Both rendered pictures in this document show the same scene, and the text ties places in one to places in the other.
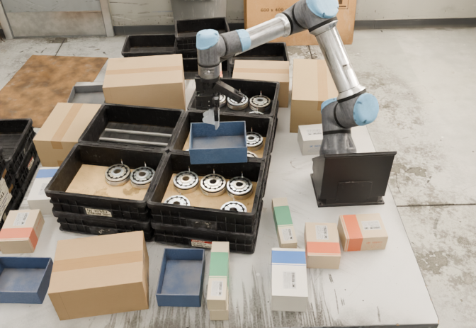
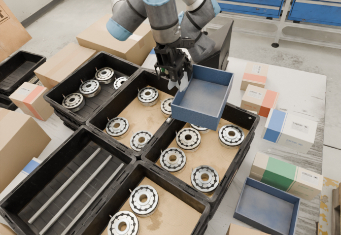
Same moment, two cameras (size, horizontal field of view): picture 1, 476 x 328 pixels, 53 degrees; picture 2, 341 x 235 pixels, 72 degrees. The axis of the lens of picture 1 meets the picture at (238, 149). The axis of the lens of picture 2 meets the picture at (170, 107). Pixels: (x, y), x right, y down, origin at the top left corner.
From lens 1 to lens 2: 141 cm
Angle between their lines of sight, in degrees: 42
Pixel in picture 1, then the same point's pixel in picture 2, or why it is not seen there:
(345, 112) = (205, 14)
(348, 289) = (294, 104)
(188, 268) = (250, 200)
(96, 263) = not seen: outside the picture
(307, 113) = (136, 56)
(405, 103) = not seen: hidden behind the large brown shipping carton
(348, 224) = (251, 78)
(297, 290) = (310, 126)
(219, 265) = (282, 167)
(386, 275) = (286, 82)
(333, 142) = (204, 43)
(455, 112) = not seen: hidden behind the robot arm
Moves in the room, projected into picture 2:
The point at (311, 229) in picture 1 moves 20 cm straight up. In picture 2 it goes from (250, 99) to (258, 68)
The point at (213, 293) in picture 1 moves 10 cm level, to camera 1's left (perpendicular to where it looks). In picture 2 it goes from (315, 182) to (313, 209)
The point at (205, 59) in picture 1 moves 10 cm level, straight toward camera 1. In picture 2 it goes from (173, 13) to (215, 18)
